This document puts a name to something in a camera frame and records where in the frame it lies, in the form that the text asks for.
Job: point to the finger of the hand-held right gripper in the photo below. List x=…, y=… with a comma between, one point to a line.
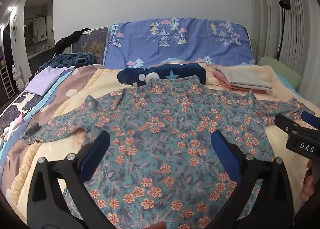
x=283, y=122
x=310, y=117

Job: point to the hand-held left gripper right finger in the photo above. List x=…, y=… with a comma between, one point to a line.
x=225, y=155

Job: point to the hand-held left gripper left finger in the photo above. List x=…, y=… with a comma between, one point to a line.
x=94, y=152

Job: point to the teal floral shirt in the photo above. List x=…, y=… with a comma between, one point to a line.
x=160, y=129

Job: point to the person's right hand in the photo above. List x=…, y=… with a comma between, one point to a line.
x=310, y=187

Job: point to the cream fleece blanket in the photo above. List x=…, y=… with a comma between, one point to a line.
x=47, y=159

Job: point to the green pillow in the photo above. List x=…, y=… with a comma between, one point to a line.
x=282, y=70

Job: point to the grey folded cloth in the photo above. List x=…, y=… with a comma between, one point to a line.
x=246, y=77

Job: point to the brown and blue printed bedsheet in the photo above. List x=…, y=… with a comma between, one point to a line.
x=27, y=116

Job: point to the lilac folded cloth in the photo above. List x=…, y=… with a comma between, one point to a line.
x=48, y=79

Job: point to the white curtain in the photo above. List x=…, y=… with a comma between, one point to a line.
x=287, y=31

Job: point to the dark teal fleece blanket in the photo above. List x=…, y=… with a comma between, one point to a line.
x=72, y=60

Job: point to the navy star-print fleece cloth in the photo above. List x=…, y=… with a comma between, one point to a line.
x=165, y=72

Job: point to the white animal figurine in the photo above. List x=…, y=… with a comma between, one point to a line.
x=17, y=76

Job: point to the white ladder shelf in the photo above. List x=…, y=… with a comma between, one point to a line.
x=5, y=81

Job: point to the black garment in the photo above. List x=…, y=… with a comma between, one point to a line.
x=67, y=41

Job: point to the black floor lamp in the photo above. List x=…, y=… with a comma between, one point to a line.
x=284, y=1

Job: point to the blue tree-print pillow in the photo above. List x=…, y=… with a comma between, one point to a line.
x=180, y=41

